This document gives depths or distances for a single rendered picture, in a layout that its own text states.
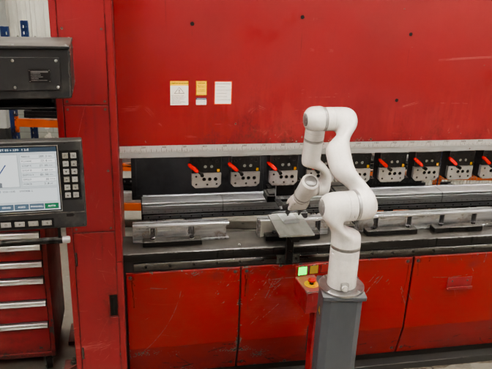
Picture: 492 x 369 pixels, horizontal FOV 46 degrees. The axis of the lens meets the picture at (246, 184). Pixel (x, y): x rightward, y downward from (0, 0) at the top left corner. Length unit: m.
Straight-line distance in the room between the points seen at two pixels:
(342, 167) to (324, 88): 0.71
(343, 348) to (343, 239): 0.50
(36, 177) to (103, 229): 0.57
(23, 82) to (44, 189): 0.41
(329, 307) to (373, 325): 1.08
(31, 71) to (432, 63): 1.93
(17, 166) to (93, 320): 1.01
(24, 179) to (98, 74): 0.56
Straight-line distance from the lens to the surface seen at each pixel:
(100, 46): 2.57
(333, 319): 2.49
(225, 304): 3.18
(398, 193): 3.64
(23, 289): 3.42
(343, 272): 2.41
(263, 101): 2.89
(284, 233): 2.91
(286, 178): 3.04
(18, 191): 2.38
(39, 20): 7.38
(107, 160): 2.68
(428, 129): 3.25
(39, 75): 2.27
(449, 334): 3.81
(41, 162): 2.33
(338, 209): 2.27
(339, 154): 2.37
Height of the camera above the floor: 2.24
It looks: 21 degrees down
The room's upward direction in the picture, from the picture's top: 2 degrees clockwise
